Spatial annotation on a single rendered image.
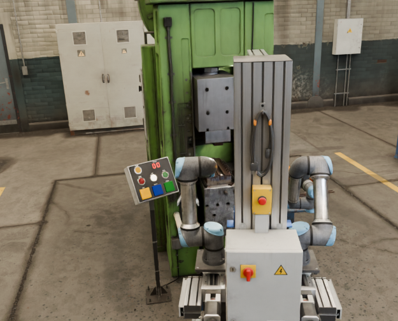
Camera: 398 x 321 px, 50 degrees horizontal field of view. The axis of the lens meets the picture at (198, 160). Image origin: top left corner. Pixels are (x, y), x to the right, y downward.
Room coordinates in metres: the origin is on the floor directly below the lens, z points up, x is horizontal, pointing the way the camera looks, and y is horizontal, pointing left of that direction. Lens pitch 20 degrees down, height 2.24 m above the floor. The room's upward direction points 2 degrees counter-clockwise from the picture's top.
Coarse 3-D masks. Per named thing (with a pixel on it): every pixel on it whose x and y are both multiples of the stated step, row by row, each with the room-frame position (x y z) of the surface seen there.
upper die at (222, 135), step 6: (204, 132) 3.15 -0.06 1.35; (210, 132) 3.13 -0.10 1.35; (216, 132) 3.14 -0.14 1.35; (222, 132) 3.15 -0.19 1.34; (228, 132) 3.16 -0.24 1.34; (204, 138) 3.16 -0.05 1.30; (210, 138) 3.13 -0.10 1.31; (216, 138) 3.14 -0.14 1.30; (222, 138) 3.15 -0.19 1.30; (228, 138) 3.16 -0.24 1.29
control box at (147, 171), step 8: (152, 160) 2.98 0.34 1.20; (160, 160) 3.01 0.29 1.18; (168, 160) 3.04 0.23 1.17; (128, 168) 2.86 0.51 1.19; (144, 168) 2.91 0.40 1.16; (152, 168) 2.94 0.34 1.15; (160, 168) 2.97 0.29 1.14; (168, 168) 3.00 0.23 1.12; (128, 176) 2.87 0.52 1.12; (136, 176) 2.85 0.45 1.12; (144, 176) 2.88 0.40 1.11; (160, 176) 2.94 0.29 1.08; (168, 176) 2.96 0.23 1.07; (136, 184) 2.82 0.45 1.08; (144, 184) 2.85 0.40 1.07; (152, 184) 2.87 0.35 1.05; (176, 184) 2.96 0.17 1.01; (136, 192) 2.79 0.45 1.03; (152, 192) 2.84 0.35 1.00; (168, 192) 2.89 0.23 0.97; (136, 200) 2.78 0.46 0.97; (144, 200) 2.78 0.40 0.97
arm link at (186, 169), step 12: (180, 168) 2.20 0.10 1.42; (192, 168) 2.20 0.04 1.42; (180, 180) 2.21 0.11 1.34; (192, 180) 2.20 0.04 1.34; (192, 192) 2.21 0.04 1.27; (192, 204) 2.20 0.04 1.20; (192, 216) 2.19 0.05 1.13; (180, 228) 2.20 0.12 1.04; (192, 228) 2.16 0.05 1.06; (180, 240) 2.15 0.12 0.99; (192, 240) 2.15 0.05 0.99
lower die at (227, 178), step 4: (216, 160) 3.48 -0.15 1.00; (220, 164) 3.40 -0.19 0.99; (220, 168) 3.28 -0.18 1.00; (224, 168) 3.30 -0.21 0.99; (216, 172) 3.23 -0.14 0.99; (224, 172) 3.21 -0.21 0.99; (216, 176) 3.14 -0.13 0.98; (220, 176) 3.15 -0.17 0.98; (224, 176) 3.15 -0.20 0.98; (228, 176) 3.16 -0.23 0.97; (208, 180) 3.13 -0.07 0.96; (212, 180) 3.14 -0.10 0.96; (216, 180) 3.14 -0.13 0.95; (220, 180) 3.15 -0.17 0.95; (224, 180) 3.15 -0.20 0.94; (228, 180) 3.16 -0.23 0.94; (208, 184) 3.13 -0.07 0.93; (212, 184) 3.14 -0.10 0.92; (216, 184) 3.14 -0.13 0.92
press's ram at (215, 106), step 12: (192, 72) 3.52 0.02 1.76; (192, 84) 3.33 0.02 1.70; (204, 84) 3.13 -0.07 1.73; (216, 84) 3.14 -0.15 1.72; (228, 84) 3.16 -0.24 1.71; (204, 96) 3.13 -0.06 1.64; (216, 96) 3.14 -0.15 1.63; (228, 96) 3.16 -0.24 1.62; (204, 108) 3.13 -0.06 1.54; (216, 108) 3.14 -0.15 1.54; (228, 108) 3.16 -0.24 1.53; (204, 120) 3.13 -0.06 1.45; (216, 120) 3.14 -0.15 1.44; (228, 120) 3.16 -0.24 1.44
